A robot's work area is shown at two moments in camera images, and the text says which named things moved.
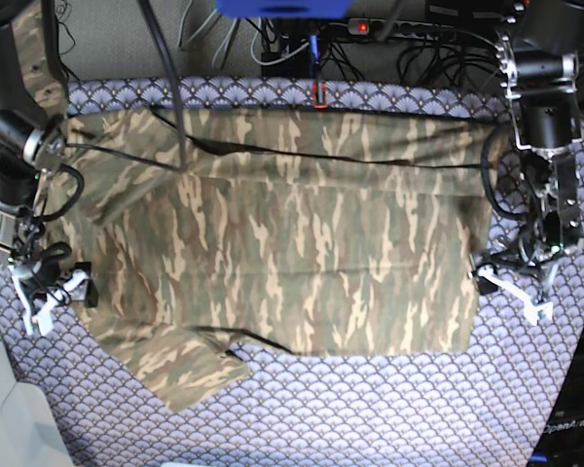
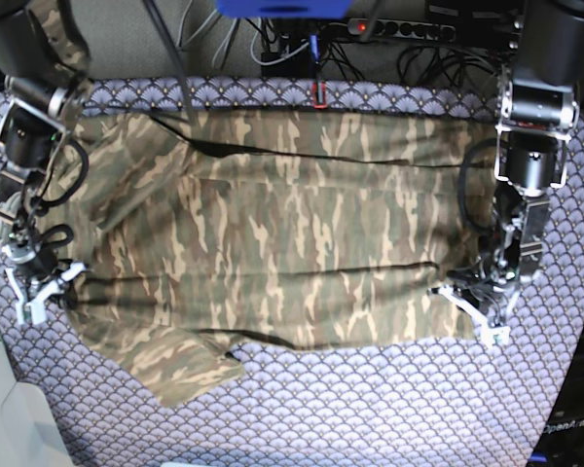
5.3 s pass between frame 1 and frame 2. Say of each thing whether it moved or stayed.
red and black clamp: stayed
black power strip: stayed
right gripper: moved
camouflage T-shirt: stayed
